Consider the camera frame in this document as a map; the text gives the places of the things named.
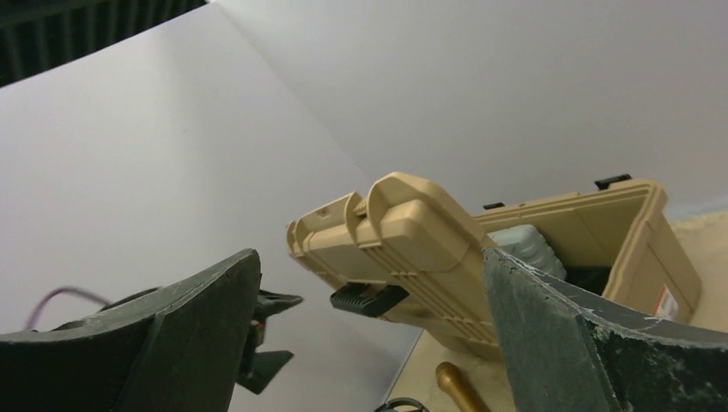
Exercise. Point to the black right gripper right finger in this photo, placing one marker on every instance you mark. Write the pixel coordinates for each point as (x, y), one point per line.
(567, 349)

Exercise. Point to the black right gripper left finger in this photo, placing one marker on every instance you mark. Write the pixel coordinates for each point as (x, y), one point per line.
(178, 348)

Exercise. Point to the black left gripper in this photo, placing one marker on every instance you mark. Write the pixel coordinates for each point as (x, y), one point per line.
(256, 370)

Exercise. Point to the gold microphone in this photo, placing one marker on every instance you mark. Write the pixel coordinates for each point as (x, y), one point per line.
(452, 381)

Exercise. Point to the black tripod shock mount stand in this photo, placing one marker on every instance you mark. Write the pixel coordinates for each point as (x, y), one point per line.
(402, 404)

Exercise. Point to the grey foam case insert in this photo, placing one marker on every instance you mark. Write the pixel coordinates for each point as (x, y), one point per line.
(526, 243)

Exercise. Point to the tan plastic hard case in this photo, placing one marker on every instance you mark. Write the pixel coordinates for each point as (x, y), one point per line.
(409, 232)

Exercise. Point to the black case carry handle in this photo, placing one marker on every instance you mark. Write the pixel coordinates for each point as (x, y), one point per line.
(359, 298)

